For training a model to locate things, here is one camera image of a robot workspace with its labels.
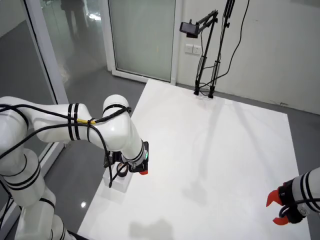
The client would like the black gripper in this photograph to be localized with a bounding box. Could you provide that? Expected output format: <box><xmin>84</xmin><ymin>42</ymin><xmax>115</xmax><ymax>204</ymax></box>
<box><xmin>128</xmin><ymin>161</ymin><xmax>149</xmax><ymax>176</ymax></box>
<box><xmin>265</xmin><ymin>180</ymin><xmax>308</xmax><ymax>227</ymax></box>

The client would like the black articulated phone stand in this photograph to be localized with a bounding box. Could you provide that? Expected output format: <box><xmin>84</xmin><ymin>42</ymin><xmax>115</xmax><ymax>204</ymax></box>
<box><xmin>193</xmin><ymin>9</ymin><xmax>219</xmax><ymax>97</ymax></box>

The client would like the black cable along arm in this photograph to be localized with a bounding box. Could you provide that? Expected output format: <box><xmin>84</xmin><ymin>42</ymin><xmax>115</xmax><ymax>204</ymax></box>
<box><xmin>0</xmin><ymin>104</ymin><xmax>133</xmax><ymax>189</ymax></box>

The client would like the black camera phone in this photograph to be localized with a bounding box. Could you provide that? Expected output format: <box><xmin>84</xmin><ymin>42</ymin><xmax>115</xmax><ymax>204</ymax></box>
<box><xmin>180</xmin><ymin>21</ymin><xmax>200</xmax><ymax>39</ymax></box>

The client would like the white framed glass door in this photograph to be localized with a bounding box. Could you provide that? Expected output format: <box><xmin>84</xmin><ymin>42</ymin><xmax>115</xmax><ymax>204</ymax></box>
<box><xmin>106</xmin><ymin>0</ymin><xmax>185</xmax><ymax>85</ymax></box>

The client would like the black flat wrist plate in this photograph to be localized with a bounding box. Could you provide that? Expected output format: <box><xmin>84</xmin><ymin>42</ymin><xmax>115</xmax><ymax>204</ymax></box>
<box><xmin>141</xmin><ymin>140</ymin><xmax>150</xmax><ymax>164</ymax></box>

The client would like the black articulated desk stand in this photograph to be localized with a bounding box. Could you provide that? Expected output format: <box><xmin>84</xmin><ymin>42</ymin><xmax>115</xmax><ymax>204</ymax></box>
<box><xmin>207</xmin><ymin>0</ymin><xmax>236</xmax><ymax>99</ymax></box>

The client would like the white framed glass partition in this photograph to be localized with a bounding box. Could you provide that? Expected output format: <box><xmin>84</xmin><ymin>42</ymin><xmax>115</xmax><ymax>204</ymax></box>
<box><xmin>0</xmin><ymin>0</ymin><xmax>73</xmax><ymax>226</ymax></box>

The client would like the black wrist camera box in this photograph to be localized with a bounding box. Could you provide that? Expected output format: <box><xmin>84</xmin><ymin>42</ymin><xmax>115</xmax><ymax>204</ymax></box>
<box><xmin>103</xmin><ymin>151</ymin><xmax>124</xmax><ymax>169</ymax></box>

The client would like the black hanging wall cable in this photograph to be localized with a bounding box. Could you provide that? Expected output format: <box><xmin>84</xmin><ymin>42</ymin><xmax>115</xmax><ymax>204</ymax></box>
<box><xmin>199</xmin><ymin>0</ymin><xmax>251</xmax><ymax>90</ymax></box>

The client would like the black electrical tape roll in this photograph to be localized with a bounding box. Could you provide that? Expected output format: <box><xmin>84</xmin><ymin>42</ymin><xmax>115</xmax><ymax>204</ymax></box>
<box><xmin>116</xmin><ymin>163</ymin><xmax>129</xmax><ymax>178</ymax></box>

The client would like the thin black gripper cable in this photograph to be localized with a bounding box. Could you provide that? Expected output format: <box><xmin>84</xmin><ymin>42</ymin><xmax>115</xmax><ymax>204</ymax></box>
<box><xmin>277</xmin><ymin>197</ymin><xmax>320</xmax><ymax>219</ymax></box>

